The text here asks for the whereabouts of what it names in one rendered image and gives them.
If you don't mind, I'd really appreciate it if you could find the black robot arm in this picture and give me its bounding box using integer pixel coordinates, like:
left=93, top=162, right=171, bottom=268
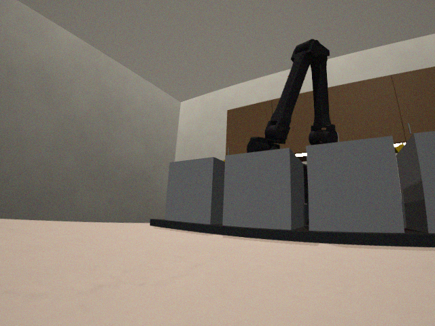
left=247, top=39, right=338, bottom=153

